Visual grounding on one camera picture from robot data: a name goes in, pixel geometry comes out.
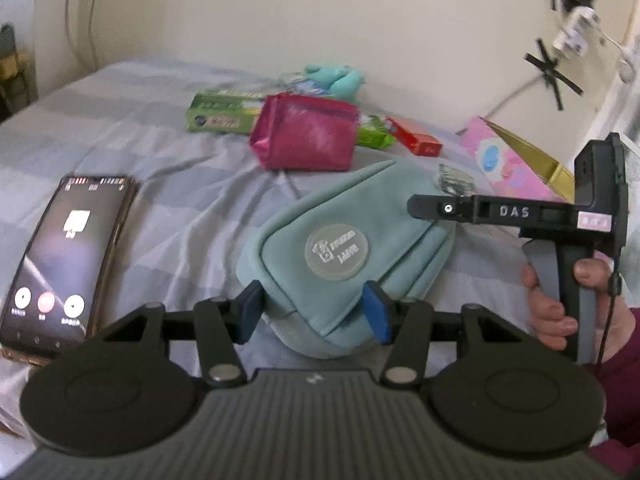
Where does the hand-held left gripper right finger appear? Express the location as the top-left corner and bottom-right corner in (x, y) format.
(362, 280), (539, 389)

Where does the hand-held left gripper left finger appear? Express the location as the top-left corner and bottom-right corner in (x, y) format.
(102, 280), (264, 389)

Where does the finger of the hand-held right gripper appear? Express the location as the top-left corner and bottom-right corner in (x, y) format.
(407, 193), (477, 224)

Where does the red cardboard box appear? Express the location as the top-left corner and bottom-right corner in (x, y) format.
(384, 115), (445, 157)

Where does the pink storage box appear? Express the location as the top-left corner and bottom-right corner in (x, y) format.
(458, 115), (576, 204)

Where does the teal fabric pouch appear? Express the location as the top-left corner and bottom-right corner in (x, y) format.
(235, 159), (459, 360)

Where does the green snack packet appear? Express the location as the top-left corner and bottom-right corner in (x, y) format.
(355, 113), (396, 150)

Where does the magenta zip pouch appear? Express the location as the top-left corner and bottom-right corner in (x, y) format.
(249, 93), (361, 172)

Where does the person's right forearm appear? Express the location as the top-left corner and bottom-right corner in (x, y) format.
(585, 307), (640, 478)

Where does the person's right hand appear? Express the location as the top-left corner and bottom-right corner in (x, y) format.
(520, 258), (634, 364)

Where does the small silver foil packet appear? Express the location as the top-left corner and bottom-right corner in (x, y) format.
(435, 162), (475, 196)

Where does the teal plush toy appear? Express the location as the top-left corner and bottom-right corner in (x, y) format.
(303, 63), (366, 101)

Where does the striped blue bed sheet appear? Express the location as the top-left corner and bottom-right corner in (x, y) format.
(0, 57), (621, 461)

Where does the white power adapter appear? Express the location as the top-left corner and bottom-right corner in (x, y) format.
(552, 7), (601, 56)

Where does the clear plastic packet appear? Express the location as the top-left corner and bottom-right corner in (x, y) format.
(277, 72), (331, 97)

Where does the black smartphone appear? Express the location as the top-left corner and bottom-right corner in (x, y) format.
(0, 174), (139, 364)

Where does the green cardboard box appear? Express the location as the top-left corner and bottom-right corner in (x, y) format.
(186, 88), (269, 135)

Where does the dark cluttered shelf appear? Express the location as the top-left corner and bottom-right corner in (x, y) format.
(0, 22), (37, 122)

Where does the white wall cable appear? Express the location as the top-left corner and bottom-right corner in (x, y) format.
(454, 22), (640, 136)

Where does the dark wall cable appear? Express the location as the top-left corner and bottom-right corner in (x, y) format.
(64, 0), (103, 72)

